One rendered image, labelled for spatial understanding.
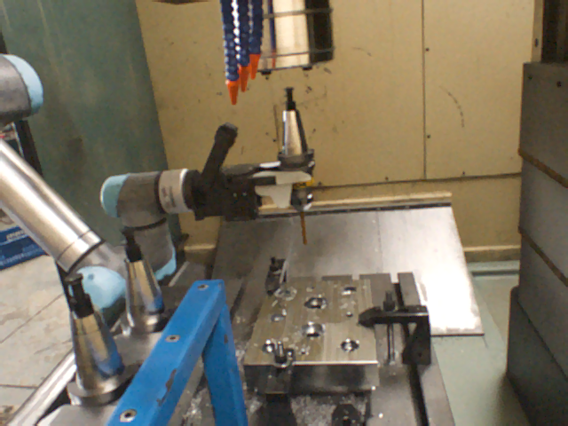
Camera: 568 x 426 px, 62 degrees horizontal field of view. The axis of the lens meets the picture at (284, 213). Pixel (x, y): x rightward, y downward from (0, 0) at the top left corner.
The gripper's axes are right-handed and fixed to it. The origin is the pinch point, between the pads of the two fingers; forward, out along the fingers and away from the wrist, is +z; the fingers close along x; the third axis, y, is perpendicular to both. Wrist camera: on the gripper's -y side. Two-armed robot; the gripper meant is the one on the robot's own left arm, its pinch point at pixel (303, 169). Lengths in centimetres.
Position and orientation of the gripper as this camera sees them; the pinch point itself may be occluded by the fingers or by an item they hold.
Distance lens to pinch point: 79.1
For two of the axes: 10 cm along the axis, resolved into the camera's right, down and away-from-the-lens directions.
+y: 1.2, 9.4, 3.3
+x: -1.2, 3.5, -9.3
